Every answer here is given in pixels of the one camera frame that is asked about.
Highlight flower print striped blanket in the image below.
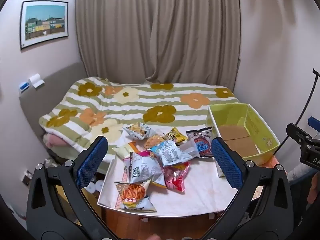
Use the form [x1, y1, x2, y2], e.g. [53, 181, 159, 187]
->
[39, 77, 240, 153]

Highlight beige curtain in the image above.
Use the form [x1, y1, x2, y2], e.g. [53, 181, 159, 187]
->
[75, 0, 242, 90]

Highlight pink snack packet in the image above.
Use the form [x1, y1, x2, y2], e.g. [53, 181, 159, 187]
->
[162, 161, 192, 192]

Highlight cream and orange snack packet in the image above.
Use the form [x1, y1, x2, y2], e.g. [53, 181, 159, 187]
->
[112, 141, 137, 159]

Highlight white tissue roll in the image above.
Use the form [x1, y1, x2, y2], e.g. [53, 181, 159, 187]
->
[28, 73, 45, 88]

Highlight person's right hand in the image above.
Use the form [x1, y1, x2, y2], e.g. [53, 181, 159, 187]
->
[309, 172, 320, 203]

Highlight pink pillow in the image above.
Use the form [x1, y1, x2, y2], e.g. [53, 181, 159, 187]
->
[42, 134, 68, 148]

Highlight dark red-blue print snack packet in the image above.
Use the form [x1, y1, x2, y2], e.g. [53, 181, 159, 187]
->
[186, 127, 214, 158]

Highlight framed picture of houses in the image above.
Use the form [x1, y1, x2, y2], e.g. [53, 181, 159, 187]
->
[19, 0, 69, 50]

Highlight orange sticks snack packet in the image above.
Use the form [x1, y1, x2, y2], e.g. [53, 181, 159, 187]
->
[114, 181, 157, 213]

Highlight black and yellow snack packet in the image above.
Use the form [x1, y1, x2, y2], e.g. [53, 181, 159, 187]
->
[164, 127, 188, 143]

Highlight grey and white snack packet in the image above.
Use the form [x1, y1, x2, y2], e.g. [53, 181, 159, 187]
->
[129, 152, 165, 184]

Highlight grey cracker snack packet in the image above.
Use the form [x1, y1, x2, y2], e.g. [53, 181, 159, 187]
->
[122, 122, 157, 141]

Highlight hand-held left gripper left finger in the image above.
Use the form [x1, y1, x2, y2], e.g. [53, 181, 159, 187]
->
[26, 135, 118, 240]

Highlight light blue snack packet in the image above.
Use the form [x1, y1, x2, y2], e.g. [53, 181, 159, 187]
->
[150, 140, 200, 167]

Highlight clear packet of orange crackers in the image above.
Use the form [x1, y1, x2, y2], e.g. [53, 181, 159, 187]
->
[144, 134, 167, 150]

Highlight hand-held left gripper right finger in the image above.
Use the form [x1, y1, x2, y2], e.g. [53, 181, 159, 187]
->
[202, 137, 294, 240]

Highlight grey padded headboard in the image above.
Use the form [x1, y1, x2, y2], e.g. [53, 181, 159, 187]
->
[19, 61, 89, 155]

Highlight green cardboard box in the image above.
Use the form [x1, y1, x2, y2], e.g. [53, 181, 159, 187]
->
[205, 103, 280, 178]

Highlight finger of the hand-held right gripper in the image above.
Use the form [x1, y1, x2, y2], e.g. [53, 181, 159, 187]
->
[286, 123, 313, 143]
[307, 116, 320, 132]

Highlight black cable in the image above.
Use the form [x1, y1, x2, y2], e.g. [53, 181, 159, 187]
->
[274, 69, 320, 155]

